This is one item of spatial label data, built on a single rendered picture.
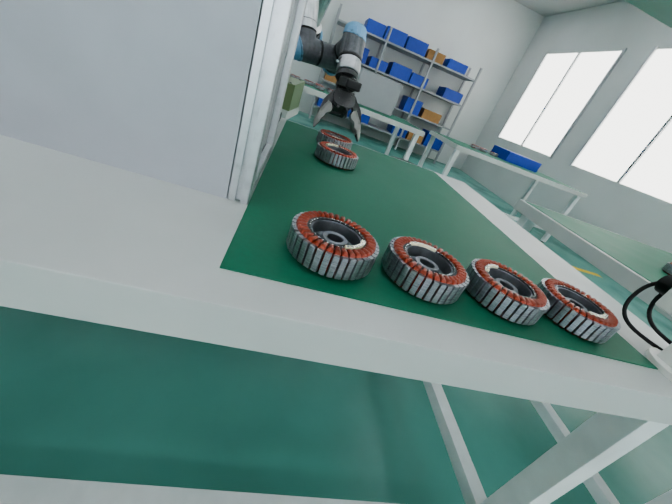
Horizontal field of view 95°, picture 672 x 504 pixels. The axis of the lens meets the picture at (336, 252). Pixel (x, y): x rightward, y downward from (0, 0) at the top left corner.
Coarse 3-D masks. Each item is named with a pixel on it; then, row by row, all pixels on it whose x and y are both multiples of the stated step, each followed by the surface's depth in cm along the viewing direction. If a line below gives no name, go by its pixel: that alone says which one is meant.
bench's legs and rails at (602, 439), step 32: (448, 416) 94; (608, 416) 54; (448, 448) 88; (576, 448) 57; (608, 448) 52; (0, 480) 52; (32, 480) 53; (64, 480) 54; (512, 480) 67; (544, 480) 61; (576, 480) 58
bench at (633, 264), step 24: (528, 216) 137; (552, 216) 131; (576, 240) 113; (600, 240) 121; (624, 240) 145; (600, 264) 103; (624, 264) 98; (648, 264) 113; (648, 288) 89; (552, 408) 113; (552, 432) 108; (600, 480) 93
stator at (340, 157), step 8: (320, 144) 77; (328, 144) 80; (336, 144) 83; (320, 152) 76; (328, 152) 75; (336, 152) 75; (344, 152) 82; (352, 152) 81; (328, 160) 76; (336, 160) 75; (344, 160) 76; (352, 160) 77; (344, 168) 77; (352, 168) 79
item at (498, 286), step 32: (320, 224) 40; (352, 224) 41; (320, 256) 33; (352, 256) 34; (384, 256) 41; (416, 256) 44; (448, 256) 43; (416, 288) 37; (448, 288) 36; (480, 288) 41; (512, 288) 44; (544, 288) 47; (576, 288) 50; (512, 320) 40; (576, 320) 42; (608, 320) 43
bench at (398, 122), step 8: (304, 88) 300; (312, 88) 303; (320, 96) 305; (360, 104) 351; (368, 112) 315; (376, 112) 327; (384, 120) 320; (392, 120) 321; (400, 120) 354; (408, 128) 326; (416, 128) 329; (392, 136) 408; (416, 136) 334; (392, 144) 413; (384, 152) 423; (408, 152) 343
